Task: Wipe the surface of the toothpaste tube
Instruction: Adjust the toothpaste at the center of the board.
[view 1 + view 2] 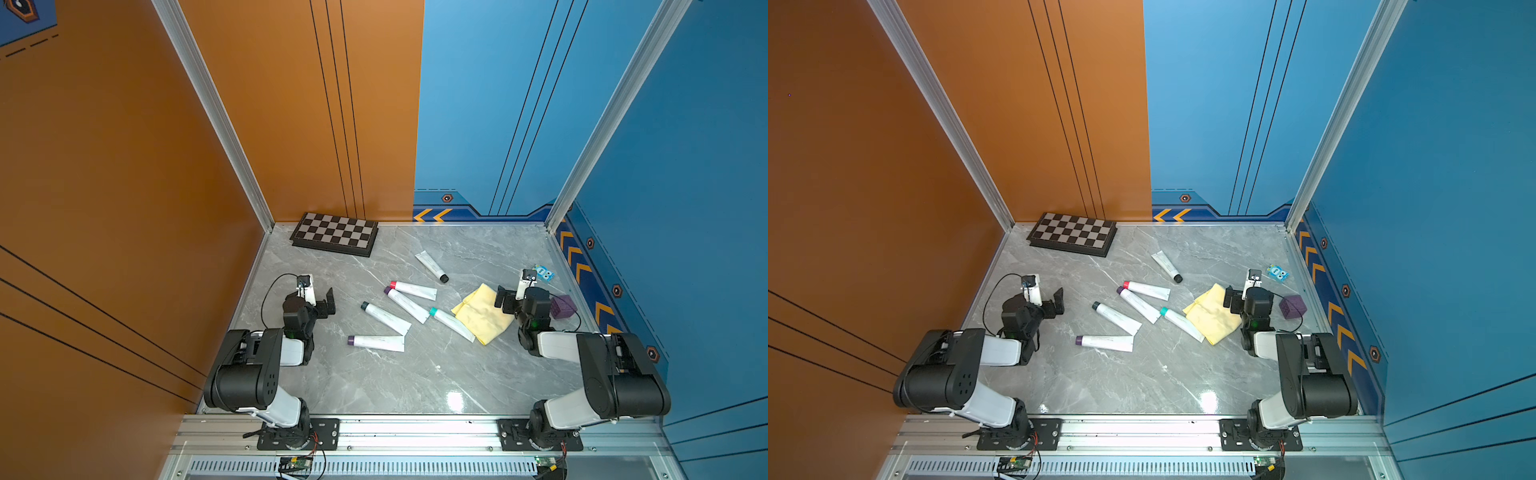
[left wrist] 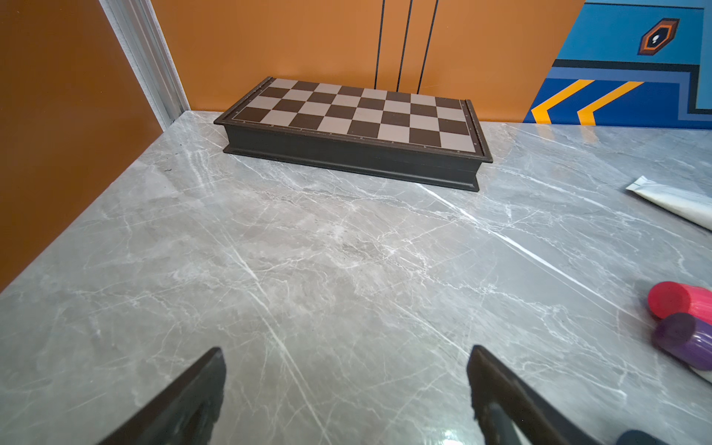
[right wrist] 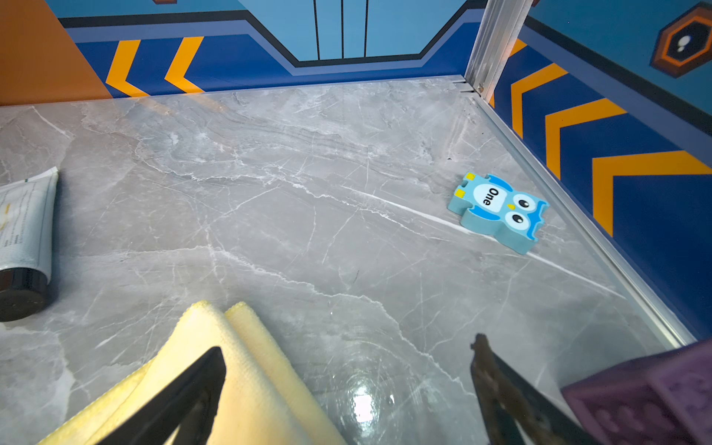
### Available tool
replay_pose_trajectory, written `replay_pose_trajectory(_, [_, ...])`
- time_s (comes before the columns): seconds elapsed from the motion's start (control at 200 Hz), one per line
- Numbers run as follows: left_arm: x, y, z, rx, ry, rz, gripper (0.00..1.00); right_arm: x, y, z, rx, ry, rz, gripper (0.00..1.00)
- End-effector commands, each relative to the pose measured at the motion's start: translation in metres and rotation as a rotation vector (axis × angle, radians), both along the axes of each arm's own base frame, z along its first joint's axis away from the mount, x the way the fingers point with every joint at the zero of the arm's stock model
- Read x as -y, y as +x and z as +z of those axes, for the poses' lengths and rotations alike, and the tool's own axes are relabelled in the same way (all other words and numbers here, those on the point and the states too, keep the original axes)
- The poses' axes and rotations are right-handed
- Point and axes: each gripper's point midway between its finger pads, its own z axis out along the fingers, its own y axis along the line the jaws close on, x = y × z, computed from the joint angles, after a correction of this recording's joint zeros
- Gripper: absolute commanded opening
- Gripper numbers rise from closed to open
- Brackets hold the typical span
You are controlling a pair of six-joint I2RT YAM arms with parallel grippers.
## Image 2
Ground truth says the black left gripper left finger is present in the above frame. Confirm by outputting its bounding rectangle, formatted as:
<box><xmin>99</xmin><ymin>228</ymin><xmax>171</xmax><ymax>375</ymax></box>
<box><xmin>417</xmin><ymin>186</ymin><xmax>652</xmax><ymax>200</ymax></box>
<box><xmin>101</xmin><ymin>347</ymin><xmax>226</xmax><ymax>444</ymax></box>

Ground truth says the white tube black cap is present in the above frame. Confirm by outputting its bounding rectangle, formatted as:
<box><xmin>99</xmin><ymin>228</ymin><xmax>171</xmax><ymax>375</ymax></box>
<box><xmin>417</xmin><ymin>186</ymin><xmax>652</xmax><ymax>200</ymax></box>
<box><xmin>626</xmin><ymin>176</ymin><xmax>712</xmax><ymax>230</ymax></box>

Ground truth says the folding chessboard box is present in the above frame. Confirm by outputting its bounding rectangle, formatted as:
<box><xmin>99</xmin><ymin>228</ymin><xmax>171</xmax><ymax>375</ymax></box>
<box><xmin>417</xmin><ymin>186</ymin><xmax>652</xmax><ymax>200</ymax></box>
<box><xmin>215</xmin><ymin>77</ymin><xmax>493</xmax><ymax>192</ymax></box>

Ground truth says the white tube pink cap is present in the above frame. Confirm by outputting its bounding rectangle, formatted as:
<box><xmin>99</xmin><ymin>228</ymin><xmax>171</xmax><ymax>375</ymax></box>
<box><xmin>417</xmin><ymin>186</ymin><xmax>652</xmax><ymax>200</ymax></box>
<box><xmin>647</xmin><ymin>281</ymin><xmax>712</xmax><ymax>324</ymax></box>

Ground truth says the white tube purple cap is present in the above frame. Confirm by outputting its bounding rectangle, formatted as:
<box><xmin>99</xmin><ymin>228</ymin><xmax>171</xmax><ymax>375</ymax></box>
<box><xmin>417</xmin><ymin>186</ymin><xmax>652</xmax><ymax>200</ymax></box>
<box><xmin>653</xmin><ymin>313</ymin><xmax>711</xmax><ymax>372</ymax></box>

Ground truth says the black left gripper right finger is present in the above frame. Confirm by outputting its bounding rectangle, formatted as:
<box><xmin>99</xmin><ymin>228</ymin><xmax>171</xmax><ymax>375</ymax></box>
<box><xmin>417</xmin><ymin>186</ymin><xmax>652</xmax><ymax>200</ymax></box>
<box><xmin>467</xmin><ymin>345</ymin><xmax>597</xmax><ymax>444</ymax></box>

